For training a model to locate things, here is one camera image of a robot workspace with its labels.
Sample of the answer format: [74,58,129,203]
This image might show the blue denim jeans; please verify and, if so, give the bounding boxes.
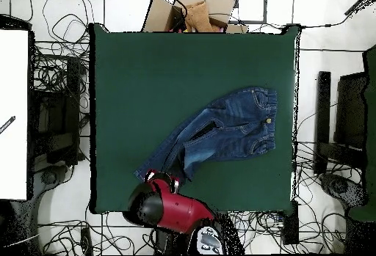
[133,86,278,184]

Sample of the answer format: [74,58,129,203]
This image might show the black flat panel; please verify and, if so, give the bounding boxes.
[334,72,368,151]

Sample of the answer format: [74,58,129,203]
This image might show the black power strip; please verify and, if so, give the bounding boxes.
[80,227,94,255]

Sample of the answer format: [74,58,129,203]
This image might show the dark green table cloth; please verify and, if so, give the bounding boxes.
[88,22,302,216]

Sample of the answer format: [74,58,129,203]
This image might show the black equipment rack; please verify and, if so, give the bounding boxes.
[29,56,82,166]

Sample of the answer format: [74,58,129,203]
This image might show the black table leg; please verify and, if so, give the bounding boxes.
[282,201,300,245]

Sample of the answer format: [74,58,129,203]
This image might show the brown cardboard box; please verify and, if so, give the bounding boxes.
[141,0,250,34]

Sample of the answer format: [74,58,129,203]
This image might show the black strip with white print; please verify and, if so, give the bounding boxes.
[0,115,16,135]

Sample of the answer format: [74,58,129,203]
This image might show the tan cloth in box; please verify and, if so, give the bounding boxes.
[184,1,214,33]

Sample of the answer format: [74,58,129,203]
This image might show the white board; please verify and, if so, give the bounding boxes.
[0,29,29,201]

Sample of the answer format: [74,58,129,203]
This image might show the dark green cloth sheet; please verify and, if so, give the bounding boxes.
[349,44,376,222]

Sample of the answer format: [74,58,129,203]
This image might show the black cable tangle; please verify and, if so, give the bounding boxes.
[37,219,156,255]
[228,210,347,254]
[29,0,92,92]

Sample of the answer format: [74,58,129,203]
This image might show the black upright post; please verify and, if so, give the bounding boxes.
[314,70,332,176]

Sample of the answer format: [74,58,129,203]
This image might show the dark metal frame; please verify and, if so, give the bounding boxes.
[224,0,268,25]

